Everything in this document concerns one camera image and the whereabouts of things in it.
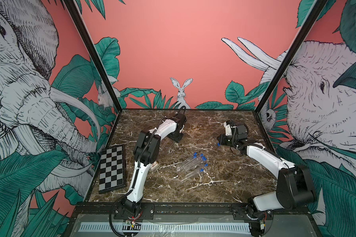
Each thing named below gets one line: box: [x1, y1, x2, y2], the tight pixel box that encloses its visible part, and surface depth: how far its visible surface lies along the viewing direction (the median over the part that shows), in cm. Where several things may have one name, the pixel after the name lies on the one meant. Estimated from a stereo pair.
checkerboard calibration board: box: [98, 144, 127, 195], surface depth 87 cm
